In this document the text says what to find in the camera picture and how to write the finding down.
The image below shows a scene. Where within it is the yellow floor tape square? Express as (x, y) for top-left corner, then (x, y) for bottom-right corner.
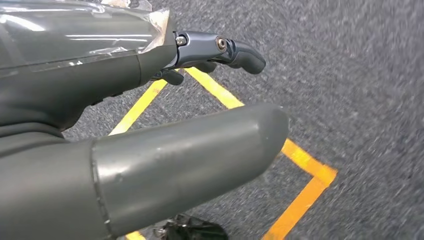
(108, 67), (339, 240)

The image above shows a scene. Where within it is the black left robot foot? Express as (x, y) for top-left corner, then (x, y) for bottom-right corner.
(153, 213), (229, 240)

